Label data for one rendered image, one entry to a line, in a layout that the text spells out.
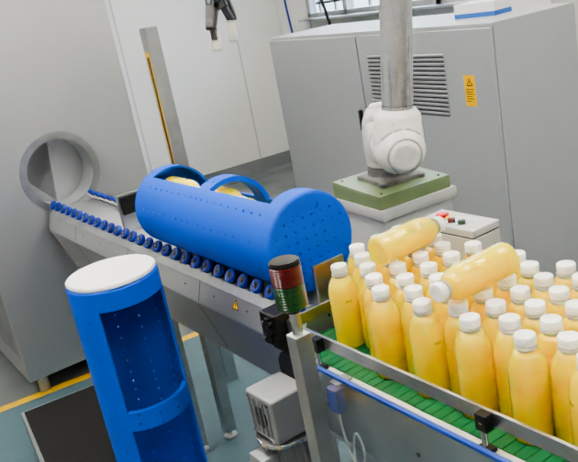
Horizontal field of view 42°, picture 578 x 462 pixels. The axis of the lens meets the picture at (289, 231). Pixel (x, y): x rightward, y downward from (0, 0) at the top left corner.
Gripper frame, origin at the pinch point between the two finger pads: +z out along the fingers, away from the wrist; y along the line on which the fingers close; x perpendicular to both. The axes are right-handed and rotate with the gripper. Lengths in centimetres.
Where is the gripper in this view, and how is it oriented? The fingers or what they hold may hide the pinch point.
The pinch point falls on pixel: (225, 42)
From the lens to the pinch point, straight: 255.9
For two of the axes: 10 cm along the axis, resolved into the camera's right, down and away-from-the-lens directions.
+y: 3.1, -4.2, 8.5
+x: -9.4, 0.0, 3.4
